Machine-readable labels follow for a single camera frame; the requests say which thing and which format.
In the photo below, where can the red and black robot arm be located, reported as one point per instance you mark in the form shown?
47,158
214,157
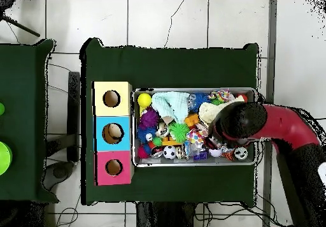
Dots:
293,127

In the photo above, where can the shallow metal mesh bin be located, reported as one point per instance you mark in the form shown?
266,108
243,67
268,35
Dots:
178,162

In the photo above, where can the wooden box with three holes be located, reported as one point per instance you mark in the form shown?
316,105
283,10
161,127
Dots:
113,111

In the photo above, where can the purple spiky ball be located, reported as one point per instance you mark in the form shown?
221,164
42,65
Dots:
149,117

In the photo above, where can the mint green cloth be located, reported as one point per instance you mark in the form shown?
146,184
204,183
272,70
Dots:
170,103

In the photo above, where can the yellow smooth ball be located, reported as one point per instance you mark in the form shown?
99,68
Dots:
144,100

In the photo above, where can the orange plastic block toy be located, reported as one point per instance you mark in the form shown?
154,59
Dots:
191,120

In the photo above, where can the black and white soccer ball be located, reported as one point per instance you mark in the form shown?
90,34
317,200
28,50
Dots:
169,152

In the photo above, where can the cream yellow cloth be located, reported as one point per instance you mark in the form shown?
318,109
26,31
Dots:
206,111

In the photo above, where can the silver topped drink can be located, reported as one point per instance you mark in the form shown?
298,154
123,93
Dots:
240,153

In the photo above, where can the dark green side table cloth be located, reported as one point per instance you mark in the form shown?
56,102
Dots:
20,109

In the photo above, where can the small bright green object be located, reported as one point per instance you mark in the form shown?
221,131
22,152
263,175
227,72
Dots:
1,109

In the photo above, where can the large bright green cup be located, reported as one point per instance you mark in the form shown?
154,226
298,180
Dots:
4,158

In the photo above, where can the black tripod leg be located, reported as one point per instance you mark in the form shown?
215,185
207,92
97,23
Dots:
23,28

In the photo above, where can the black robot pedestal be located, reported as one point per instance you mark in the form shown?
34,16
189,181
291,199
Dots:
165,215

